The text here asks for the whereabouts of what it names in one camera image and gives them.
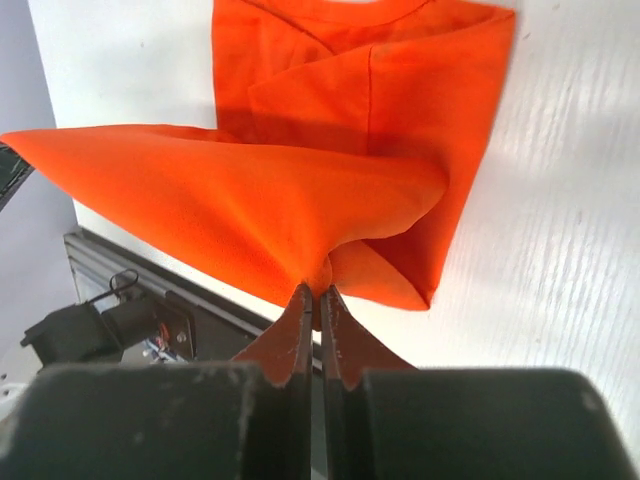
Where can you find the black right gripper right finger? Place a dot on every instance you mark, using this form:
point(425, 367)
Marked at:
point(386, 419)

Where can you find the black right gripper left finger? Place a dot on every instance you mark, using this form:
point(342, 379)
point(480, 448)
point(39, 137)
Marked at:
point(248, 418)

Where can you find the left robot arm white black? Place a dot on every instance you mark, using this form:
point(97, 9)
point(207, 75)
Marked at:
point(41, 324)

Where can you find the orange t shirt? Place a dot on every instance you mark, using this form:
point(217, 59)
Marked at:
point(348, 137)

